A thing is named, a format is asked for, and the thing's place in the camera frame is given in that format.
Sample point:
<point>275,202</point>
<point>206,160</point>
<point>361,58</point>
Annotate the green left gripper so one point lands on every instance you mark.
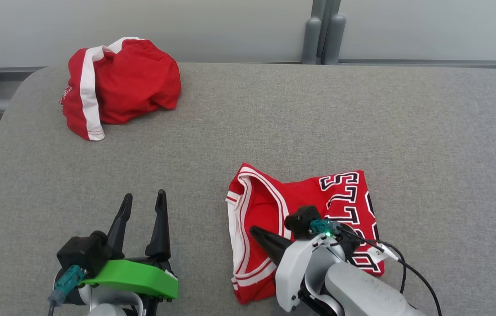
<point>138,278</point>

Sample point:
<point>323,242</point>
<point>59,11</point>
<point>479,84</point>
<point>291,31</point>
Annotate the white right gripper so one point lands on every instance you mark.
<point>294,267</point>

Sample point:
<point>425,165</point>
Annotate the red basketball jersey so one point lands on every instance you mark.
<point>256,210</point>

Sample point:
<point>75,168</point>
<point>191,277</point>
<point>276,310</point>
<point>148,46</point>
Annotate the red white-striped shorts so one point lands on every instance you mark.
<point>133,83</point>

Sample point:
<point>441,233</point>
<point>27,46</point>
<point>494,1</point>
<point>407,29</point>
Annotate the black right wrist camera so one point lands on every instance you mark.
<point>301,219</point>

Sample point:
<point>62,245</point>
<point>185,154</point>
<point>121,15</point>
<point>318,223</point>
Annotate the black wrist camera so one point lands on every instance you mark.
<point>301,219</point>
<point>83,254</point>

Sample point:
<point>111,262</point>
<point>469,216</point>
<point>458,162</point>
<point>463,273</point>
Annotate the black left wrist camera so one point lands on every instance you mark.
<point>83,254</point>

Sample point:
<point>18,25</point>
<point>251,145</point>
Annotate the grey partition post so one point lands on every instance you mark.
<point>311,39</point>

